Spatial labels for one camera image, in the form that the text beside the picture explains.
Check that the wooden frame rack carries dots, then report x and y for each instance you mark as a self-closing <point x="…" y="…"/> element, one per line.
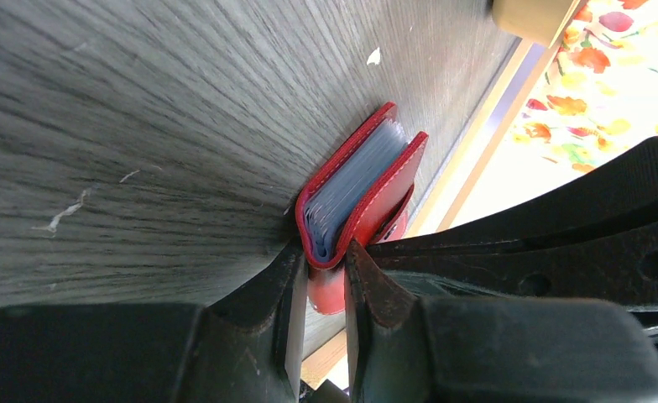
<point x="498" y="107"/>

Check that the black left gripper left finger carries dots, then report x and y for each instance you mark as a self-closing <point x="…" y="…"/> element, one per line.
<point x="247" y="347"/>

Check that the red card holder wallet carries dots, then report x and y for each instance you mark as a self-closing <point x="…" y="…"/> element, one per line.
<point x="361" y="194"/>

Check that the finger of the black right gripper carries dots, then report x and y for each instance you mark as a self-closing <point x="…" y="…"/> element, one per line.
<point x="616" y="197"/>
<point x="622" y="268"/>

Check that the floral fabric bag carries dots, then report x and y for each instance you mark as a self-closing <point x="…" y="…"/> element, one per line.
<point x="597" y="99"/>

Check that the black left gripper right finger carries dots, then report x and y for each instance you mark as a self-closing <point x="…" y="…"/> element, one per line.
<point x="404" y="348"/>

